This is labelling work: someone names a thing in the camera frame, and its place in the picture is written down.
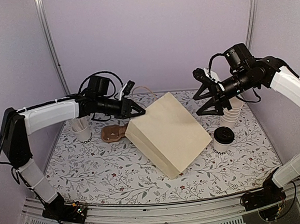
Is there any metal front rail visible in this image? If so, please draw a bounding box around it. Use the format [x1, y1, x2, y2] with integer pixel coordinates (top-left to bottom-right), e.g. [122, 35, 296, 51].
[20, 181, 300, 224]

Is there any white paper coffee cup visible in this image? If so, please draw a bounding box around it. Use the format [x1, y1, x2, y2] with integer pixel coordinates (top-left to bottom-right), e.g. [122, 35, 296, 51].
[212, 140, 230, 155]

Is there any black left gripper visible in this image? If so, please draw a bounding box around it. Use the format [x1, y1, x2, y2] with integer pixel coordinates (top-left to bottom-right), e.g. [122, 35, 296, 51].
[96, 93, 147, 122]

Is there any brown cardboard cup carrier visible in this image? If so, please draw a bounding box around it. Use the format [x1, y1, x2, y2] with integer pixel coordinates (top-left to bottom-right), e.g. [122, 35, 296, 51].
[101, 124, 127, 143]

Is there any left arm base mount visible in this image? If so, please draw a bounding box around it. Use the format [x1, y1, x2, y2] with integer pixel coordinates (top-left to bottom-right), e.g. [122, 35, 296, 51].
[42, 200, 87, 224]

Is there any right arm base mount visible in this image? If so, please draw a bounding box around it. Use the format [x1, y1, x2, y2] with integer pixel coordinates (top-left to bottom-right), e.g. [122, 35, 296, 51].
[240, 186, 286, 222]

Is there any cream paper bag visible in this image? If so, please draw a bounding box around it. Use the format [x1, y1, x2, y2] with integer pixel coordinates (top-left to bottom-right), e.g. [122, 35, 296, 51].
[125, 92, 212, 180]

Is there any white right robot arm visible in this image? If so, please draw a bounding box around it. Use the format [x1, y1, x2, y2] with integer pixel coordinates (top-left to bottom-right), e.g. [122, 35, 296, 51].
[192, 43, 300, 205]

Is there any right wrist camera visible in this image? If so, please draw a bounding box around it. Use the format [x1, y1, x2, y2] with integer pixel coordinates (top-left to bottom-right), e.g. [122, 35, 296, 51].
[193, 68, 221, 84]

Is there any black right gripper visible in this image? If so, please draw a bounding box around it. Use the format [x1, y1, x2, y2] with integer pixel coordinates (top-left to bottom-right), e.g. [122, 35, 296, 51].
[191, 67, 261, 117]

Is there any left aluminium frame post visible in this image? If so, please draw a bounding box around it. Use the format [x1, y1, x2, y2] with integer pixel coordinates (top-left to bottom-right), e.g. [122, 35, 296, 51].
[34, 0, 70, 95]

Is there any stack of white paper cups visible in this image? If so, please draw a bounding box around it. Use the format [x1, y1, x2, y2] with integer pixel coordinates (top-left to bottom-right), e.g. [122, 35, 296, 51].
[219, 98, 244, 129]

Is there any cup of white straws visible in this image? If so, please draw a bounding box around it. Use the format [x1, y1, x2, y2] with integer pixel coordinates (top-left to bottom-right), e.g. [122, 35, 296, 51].
[69, 117, 92, 145]

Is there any black plastic cup lid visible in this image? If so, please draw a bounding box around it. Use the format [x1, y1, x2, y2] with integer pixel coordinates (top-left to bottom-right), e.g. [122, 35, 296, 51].
[213, 126, 235, 144]

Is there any aluminium frame post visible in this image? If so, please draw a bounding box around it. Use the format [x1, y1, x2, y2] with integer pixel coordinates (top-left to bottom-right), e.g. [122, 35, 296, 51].
[34, 0, 70, 95]
[245, 0, 258, 50]

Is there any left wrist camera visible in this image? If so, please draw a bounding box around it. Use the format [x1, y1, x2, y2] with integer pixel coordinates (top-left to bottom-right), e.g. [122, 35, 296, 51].
[115, 80, 135, 100]

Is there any right aluminium frame post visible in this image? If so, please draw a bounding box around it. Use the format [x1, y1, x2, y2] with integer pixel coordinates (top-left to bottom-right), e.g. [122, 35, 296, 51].
[245, 0, 258, 50]

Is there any floral patterned table mat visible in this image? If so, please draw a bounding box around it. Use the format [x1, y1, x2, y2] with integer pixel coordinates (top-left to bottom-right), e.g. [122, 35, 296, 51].
[34, 82, 286, 213]

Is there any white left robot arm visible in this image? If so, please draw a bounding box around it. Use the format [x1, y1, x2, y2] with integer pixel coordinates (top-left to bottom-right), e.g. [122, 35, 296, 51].
[0, 71, 146, 220]

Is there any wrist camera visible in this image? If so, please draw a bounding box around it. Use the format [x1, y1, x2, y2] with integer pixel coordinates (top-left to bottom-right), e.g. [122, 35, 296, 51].
[115, 80, 135, 100]
[193, 68, 221, 84]

